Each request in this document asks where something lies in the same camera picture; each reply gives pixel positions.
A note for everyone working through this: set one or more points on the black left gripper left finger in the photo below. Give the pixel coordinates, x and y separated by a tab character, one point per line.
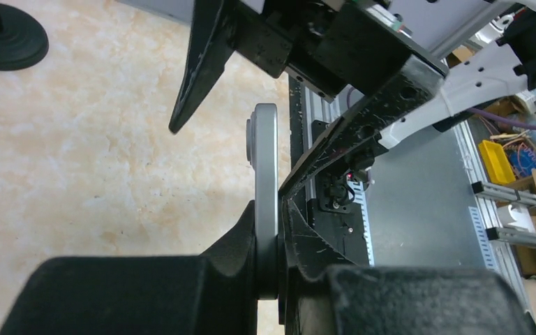
210	293

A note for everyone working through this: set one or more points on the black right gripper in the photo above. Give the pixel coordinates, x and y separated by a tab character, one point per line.
327	45

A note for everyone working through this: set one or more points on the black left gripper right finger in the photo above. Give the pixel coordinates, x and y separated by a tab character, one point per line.
322	292

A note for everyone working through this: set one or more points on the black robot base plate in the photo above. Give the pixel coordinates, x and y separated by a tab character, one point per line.
332	204

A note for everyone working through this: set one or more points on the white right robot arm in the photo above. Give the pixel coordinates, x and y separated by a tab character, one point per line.
504	67

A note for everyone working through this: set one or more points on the black smartphone white edge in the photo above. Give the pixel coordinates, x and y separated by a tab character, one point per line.
262	154

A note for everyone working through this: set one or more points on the black clamp stand back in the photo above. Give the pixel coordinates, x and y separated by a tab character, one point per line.
23	40

